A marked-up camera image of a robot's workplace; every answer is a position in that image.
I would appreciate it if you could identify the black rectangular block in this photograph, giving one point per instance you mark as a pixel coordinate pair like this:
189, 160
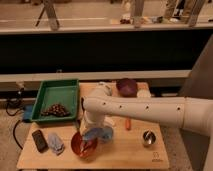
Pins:
40, 141

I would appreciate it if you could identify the white and blue gripper body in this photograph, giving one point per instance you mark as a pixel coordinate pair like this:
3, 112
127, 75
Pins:
93, 133

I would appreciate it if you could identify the green plastic tray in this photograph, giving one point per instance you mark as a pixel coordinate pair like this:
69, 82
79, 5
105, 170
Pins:
52, 92

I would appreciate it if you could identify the red bowl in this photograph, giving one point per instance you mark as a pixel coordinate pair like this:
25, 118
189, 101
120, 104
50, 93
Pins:
78, 146

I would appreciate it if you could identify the grey crumpled cloth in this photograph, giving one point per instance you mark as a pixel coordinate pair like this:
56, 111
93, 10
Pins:
55, 143

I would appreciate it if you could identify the orange carrot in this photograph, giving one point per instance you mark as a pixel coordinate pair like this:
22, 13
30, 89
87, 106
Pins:
128, 124

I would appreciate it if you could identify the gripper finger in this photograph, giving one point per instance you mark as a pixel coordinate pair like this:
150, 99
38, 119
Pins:
89, 144

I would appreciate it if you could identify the blue box under tray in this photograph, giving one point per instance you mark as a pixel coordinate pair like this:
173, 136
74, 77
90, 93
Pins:
27, 115

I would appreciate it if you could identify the small metal cup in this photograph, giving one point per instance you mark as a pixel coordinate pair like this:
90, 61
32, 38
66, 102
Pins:
149, 138

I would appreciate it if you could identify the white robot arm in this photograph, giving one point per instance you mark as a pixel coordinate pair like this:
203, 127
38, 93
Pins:
193, 114

